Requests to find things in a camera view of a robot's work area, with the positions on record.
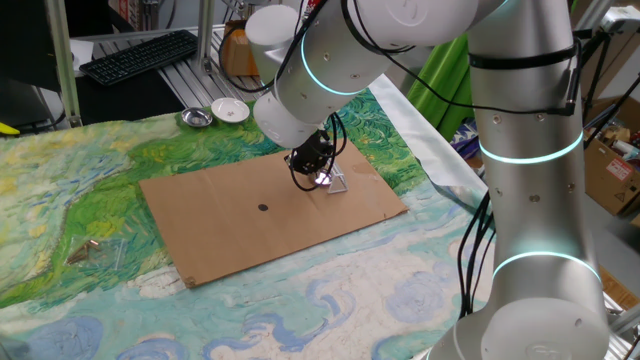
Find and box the small steel plate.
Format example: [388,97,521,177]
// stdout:
[312,168,335,189]

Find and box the white ceramic dish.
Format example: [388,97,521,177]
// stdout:
[210,96,251,125]

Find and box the taped cardboard box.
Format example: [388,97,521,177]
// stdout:
[219,19,261,77]

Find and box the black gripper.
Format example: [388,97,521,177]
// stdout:
[284,129,335,177]

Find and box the cardboard box red label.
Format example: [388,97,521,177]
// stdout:
[582,94,640,217]

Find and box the painted landscape tablecloth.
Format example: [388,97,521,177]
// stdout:
[0,88,496,360]

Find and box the black monitor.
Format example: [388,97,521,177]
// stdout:
[0,0,66,94]

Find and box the black camera cable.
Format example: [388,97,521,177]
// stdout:
[217,0,584,194]

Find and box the clear plastic bag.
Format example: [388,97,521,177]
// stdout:
[64,236,126,274]

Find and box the white mesh arch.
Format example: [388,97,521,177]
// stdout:
[327,158,350,195]

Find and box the white paper sheet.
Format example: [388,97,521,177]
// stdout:
[68,38,96,72]

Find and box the silver camera on tripod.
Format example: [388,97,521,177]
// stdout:
[574,4,640,151]

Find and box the blue patterned bag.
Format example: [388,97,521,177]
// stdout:
[449,122,484,161]

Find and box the green cloth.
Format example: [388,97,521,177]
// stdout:
[407,32,476,144]

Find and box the aluminium frame post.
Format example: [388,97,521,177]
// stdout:
[43,0,84,129]
[196,0,217,75]

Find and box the black keyboard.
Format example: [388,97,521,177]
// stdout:
[78,28,199,87]

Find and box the small steel dish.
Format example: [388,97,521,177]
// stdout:
[180,106,214,129]

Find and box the brown cardboard sheet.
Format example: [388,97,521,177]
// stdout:
[138,137,410,290]

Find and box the black base cable bundle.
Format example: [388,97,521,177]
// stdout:
[457,192,496,319]

